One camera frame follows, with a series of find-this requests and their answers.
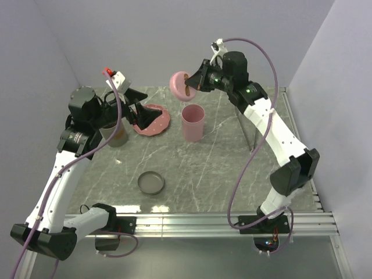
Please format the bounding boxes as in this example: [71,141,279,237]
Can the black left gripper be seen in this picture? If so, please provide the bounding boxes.
[91,88,162,130]

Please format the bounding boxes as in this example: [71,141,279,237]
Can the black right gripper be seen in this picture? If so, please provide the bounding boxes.
[185,59,232,94]

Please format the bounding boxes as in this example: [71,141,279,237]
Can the pink round lid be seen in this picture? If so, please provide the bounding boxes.
[169,71,196,102]

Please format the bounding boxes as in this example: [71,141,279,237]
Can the pink cylindrical container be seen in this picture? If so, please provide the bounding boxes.
[181,104,205,142]

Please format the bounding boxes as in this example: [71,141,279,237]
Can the silver metal tongs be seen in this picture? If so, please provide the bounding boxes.
[236,110,259,152]

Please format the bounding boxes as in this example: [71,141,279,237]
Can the grey round lid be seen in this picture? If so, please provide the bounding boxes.
[137,171,165,195]

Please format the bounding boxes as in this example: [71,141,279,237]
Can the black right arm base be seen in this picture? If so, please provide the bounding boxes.
[234,213,293,256]

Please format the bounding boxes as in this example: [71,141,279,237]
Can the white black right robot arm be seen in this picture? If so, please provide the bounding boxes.
[183,51,320,233]

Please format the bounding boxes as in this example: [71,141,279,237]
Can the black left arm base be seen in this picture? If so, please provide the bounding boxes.
[95,217,137,251]

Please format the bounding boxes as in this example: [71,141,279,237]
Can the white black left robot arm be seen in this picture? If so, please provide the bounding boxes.
[10,87,162,260]

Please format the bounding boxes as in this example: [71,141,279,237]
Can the pink dotted plate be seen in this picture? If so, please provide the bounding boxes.
[133,104,171,137]

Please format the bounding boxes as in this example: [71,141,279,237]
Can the grey cylindrical container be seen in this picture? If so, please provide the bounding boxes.
[99,121,128,148]

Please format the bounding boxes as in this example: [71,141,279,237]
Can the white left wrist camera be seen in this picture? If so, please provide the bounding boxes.
[102,68,131,94]

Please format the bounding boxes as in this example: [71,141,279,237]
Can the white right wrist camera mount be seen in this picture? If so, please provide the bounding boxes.
[210,38,228,64]

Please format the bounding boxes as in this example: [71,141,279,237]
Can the aluminium rail frame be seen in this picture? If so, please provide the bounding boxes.
[31,87,341,278]

